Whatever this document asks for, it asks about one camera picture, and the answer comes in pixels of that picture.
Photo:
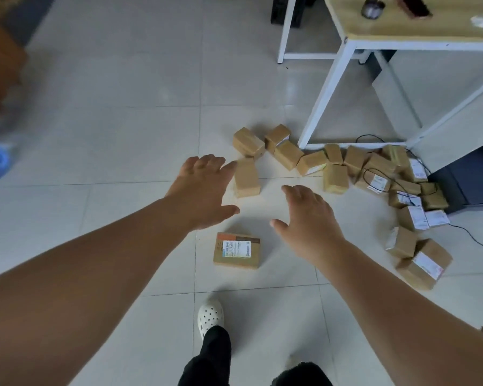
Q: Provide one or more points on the person's left hand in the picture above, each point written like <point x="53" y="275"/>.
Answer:
<point x="199" y="196"/>

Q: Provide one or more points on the person's left thumb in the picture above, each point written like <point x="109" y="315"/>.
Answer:
<point x="225" y="213"/>

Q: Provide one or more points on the small metal cup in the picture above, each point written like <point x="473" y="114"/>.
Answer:
<point x="372" y="8"/>

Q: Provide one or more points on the dark brush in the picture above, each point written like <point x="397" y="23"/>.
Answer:
<point x="414" y="5"/>

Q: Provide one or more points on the white frame wooden top table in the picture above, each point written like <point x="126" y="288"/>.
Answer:
<point x="426" y="28"/>

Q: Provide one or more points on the person's right thumb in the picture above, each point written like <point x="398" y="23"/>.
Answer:
<point x="279" y="227"/>

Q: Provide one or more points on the person's black trouser leg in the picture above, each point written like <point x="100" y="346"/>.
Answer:
<point x="207" y="361"/>
<point x="302" y="375"/>

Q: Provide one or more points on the person's left little finger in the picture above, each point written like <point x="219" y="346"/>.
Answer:
<point x="189" y="165"/>

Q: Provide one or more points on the person's right forearm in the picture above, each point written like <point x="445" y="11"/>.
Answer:
<point x="406" y="325"/>

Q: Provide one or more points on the person's left forearm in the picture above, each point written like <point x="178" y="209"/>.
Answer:
<point x="84" y="285"/>

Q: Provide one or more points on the person's left middle finger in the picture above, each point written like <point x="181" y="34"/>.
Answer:
<point x="216" y="163"/>

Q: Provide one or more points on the flat labelled cardboard parcel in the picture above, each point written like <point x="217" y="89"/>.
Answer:
<point x="236" y="251"/>

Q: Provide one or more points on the brown wooden furniture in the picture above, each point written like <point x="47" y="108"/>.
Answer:
<point x="0" y="64"/>

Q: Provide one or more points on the person's right hand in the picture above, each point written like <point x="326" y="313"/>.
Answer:
<point x="312" y="229"/>

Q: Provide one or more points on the black computer case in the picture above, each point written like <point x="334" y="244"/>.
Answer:
<point x="471" y="176"/>

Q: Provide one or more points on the pile of brown cardboard boxes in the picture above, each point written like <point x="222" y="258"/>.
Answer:
<point x="338" y="176"/>

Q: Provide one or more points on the white perforated clog shoe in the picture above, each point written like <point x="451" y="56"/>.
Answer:
<point x="210" y="317"/>

